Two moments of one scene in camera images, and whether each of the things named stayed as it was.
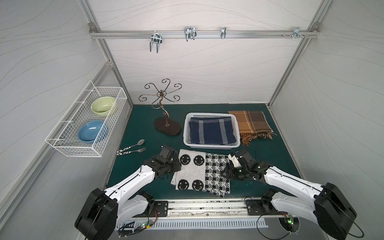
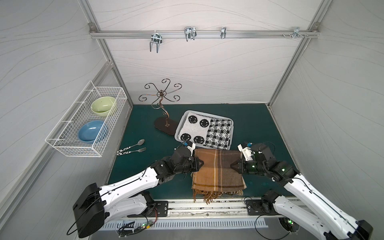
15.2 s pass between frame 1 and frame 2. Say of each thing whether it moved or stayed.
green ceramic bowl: stayed
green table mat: stayed
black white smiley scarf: moved
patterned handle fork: stayed
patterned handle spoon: stayed
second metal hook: stayed
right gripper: moved
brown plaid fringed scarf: moved
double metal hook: stayed
